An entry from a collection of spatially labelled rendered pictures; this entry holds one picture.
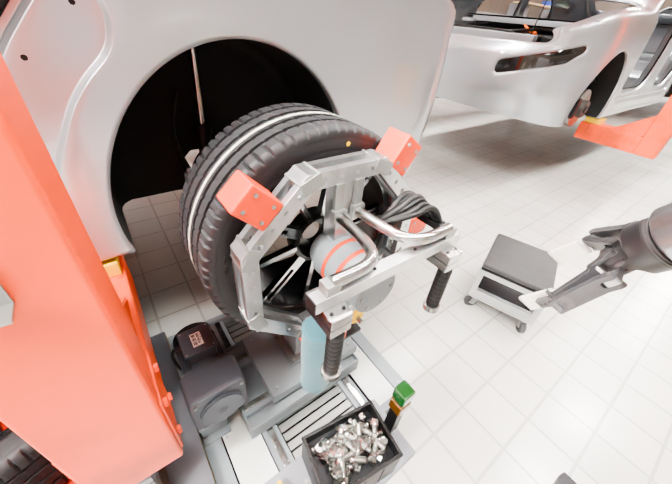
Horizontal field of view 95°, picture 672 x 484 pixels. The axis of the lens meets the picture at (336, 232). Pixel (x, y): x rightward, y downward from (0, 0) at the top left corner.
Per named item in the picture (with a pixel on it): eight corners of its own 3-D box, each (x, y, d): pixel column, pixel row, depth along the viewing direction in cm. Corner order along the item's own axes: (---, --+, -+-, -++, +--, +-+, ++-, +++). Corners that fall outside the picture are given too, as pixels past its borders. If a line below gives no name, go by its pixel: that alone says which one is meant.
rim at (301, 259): (209, 122, 76) (204, 280, 100) (248, 156, 61) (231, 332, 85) (358, 134, 107) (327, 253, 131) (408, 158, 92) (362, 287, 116)
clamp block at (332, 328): (324, 298, 65) (326, 280, 62) (351, 328, 59) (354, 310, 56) (304, 308, 62) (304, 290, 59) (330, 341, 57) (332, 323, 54)
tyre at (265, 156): (173, 83, 67) (178, 305, 99) (209, 112, 52) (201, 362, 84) (380, 113, 108) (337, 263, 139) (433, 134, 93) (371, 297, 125)
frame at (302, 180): (381, 279, 117) (413, 138, 86) (393, 290, 113) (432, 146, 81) (244, 348, 89) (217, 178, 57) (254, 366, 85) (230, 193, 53)
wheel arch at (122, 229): (305, 166, 155) (308, 29, 122) (343, 193, 135) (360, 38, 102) (112, 207, 113) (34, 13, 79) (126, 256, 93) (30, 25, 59)
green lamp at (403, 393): (401, 386, 80) (405, 378, 77) (413, 399, 77) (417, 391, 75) (390, 395, 78) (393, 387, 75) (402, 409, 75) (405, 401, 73)
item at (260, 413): (313, 315, 162) (314, 303, 156) (356, 369, 140) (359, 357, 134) (218, 364, 136) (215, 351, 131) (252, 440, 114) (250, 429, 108)
